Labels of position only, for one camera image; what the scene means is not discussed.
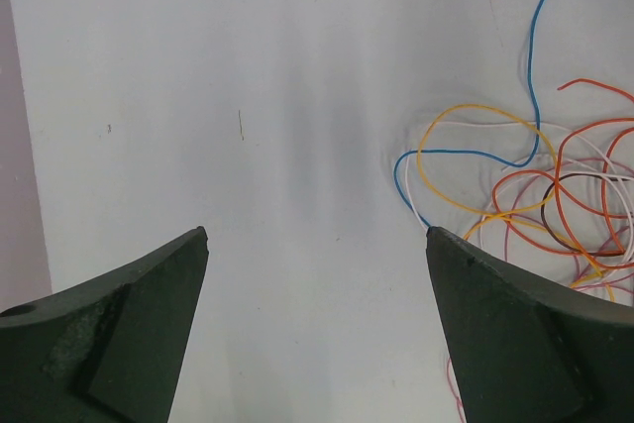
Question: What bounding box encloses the blue wire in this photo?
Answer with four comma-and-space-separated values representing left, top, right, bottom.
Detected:
393, 0, 634, 232

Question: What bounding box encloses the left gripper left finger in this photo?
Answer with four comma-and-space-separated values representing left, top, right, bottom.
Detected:
1, 227, 209, 422

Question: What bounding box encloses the dark brown wire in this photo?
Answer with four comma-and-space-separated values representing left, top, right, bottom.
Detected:
541, 172, 634, 259

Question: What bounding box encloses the white wire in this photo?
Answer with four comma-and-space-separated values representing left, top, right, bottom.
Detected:
404, 121, 634, 256

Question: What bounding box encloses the red orange wire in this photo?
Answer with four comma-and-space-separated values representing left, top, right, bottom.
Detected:
491, 78, 634, 256

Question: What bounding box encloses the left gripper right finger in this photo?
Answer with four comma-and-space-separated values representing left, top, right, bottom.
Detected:
426, 227, 633, 422

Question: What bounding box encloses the yellow orange wire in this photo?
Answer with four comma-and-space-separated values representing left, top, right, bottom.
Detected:
416, 104, 634, 303

